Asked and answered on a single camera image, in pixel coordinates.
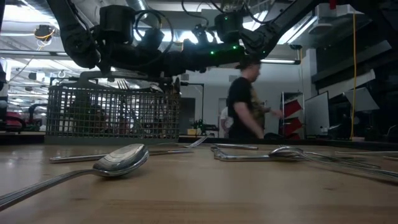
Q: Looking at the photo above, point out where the silver fork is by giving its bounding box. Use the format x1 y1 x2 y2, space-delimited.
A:
277 144 382 170
115 78 129 91
149 136 209 149

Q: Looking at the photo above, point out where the silver spoon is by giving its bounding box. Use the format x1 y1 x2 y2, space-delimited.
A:
267 146 398 183
0 143 150 213

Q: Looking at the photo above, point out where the dark door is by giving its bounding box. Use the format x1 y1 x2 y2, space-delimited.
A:
180 97 197 135

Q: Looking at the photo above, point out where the person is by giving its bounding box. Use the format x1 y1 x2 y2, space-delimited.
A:
219 58 284 140

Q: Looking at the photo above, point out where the black desktop device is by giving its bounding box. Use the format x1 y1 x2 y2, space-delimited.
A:
190 119 219 137

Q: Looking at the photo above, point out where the ceiling light fixture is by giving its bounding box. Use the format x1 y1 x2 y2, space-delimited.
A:
260 58 302 65

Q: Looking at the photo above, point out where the grey mesh cutlery basket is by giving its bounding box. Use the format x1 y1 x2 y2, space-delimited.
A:
45 70 182 146

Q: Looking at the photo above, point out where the shelf with red bins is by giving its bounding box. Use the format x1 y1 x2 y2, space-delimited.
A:
279 91 305 141

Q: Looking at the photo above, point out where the whiteboard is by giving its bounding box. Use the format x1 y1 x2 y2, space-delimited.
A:
303 91 330 138

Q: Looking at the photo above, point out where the red and black machine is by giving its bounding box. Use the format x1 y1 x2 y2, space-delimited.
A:
0 104 43 133

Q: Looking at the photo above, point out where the tilted white panel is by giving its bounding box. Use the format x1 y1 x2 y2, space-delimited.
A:
343 86 381 113

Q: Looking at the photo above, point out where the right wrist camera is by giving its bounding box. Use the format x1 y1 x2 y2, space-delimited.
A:
192 24 210 44

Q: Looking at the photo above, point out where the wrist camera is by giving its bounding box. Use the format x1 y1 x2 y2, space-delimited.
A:
138 27 165 50
192 24 210 44

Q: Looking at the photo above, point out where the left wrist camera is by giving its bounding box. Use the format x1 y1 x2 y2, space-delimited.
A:
138 27 165 50

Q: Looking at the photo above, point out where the black looped cable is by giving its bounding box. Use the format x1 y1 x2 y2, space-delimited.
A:
133 9 175 57

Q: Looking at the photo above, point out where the ceiling cable reel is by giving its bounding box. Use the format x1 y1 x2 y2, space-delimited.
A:
33 24 57 43

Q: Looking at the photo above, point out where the yellow hanging cable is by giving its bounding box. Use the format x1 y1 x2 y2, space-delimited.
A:
349 14 358 140

